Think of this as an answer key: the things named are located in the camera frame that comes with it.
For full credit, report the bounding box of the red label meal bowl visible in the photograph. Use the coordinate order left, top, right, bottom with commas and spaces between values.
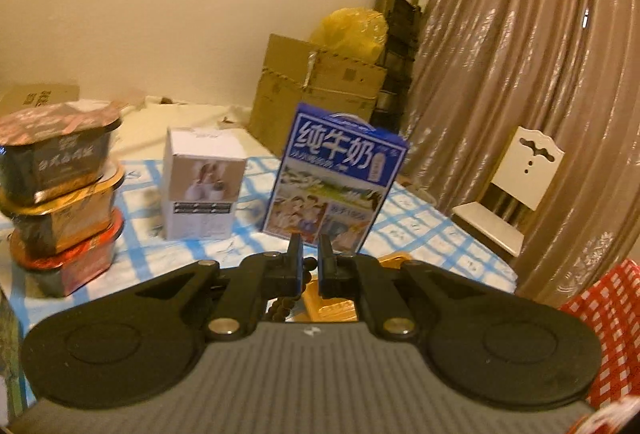
9, 208, 125, 299

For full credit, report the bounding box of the yellow plastic bag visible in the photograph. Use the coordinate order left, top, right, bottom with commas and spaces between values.
309, 6, 389, 66

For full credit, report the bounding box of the red checked cloth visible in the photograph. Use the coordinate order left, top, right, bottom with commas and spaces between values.
559, 259, 640, 411

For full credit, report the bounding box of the red and white packet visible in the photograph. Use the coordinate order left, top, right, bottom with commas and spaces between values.
565, 393, 640, 434

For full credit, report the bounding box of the blue milk carton box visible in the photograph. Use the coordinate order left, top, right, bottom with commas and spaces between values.
262, 102, 411, 256

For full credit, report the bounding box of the printed brown cardboard box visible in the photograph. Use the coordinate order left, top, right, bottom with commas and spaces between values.
248, 33, 389, 161

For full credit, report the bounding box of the blue checked tablecloth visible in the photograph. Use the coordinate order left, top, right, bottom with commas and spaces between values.
0, 156, 517, 331

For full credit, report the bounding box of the yellow label meal bowl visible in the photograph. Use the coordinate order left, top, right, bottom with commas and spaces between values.
0, 163, 126, 261

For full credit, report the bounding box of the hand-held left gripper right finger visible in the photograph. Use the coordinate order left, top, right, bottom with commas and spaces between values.
319, 234, 487, 342

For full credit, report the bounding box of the flat cardboard box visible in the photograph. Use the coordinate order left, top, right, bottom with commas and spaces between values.
0, 84, 81, 116

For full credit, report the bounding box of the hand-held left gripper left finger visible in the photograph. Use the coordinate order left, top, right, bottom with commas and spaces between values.
132, 234, 306, 342

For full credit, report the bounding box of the white wooden chair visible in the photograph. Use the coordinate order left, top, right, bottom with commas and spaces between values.
452, 126, 566, 258

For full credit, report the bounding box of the black meal bowl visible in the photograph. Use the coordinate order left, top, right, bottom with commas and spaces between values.
0, 101, 124, 208

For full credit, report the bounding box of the beige curtain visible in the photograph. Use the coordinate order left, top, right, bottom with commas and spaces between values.
400, 0, 640, 311

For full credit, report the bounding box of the brown wooden bead bracelet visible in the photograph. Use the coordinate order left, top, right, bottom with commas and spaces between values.
262, 259, 314, 324

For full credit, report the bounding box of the orange plastic tray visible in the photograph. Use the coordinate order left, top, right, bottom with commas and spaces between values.
301, 251, 417, 324

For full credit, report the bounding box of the white product box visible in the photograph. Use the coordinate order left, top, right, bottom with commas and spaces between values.
162, 126, 247, 241

